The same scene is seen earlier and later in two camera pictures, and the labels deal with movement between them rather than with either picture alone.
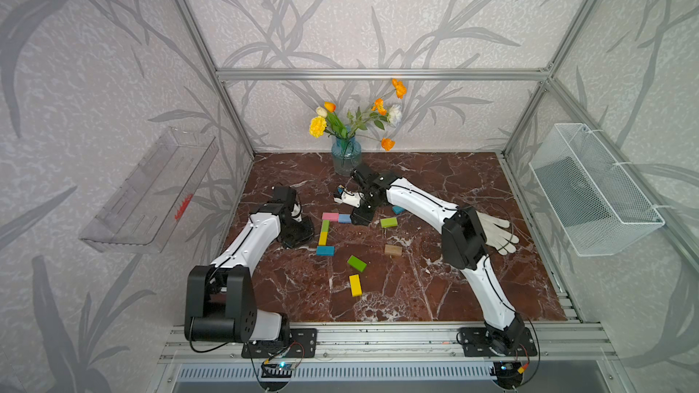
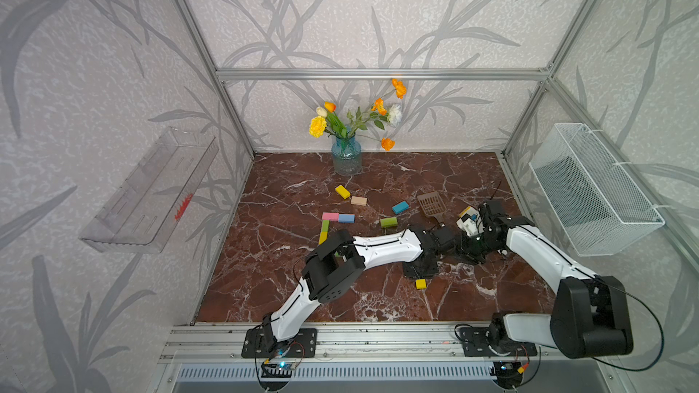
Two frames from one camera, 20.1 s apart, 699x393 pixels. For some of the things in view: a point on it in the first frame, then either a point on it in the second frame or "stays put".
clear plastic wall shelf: [144, 215] stays put
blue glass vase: [346, 156] stays put
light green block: [389, 222] stays put
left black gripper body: [297, 232] -> [427, 270]
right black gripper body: [362, 212] -> [476, 246]
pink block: [330, 216] stays put
